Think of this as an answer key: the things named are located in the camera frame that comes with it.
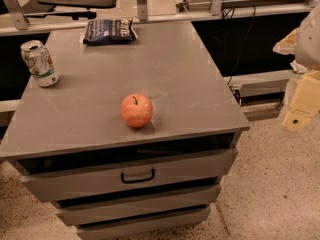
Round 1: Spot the red apple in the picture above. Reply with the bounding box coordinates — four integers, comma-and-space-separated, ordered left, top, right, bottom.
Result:
121, 93, 153, 128

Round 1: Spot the top grey drawer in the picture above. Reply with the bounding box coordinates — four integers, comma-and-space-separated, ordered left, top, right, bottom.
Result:
22, 148, 238, 202

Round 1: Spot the grey drawer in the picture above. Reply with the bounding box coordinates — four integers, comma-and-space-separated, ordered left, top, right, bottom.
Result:
57, 184, 221, 226
77, 206, 210, 240
22, 148, 238, 202

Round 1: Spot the middle grey drawer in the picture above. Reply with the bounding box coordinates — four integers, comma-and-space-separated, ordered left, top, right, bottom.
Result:
57, 184, 221, 226

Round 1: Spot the bottom grey drawer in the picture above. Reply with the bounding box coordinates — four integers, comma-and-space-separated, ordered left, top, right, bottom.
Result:
77, 206, 210, 240

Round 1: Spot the grey drawer cabinet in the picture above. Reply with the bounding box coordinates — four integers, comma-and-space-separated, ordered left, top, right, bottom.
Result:
0, 22, 249, 230

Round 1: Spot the dark blue chip bag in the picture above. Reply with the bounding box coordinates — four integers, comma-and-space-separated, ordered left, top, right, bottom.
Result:
83, 19, 137, 46

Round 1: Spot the white green soda can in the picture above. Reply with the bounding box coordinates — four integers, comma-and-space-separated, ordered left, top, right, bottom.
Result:
21, 40, 59, 87

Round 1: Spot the black hanging cable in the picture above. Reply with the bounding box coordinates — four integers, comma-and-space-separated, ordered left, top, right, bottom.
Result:
226, 5, 257, 86

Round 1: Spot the black drawer handle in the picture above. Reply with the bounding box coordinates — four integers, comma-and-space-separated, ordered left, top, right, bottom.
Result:
120, 169, 155, 184

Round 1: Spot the metal railing frame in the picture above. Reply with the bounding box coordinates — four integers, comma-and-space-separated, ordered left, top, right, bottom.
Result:
0, 0, 319, 37

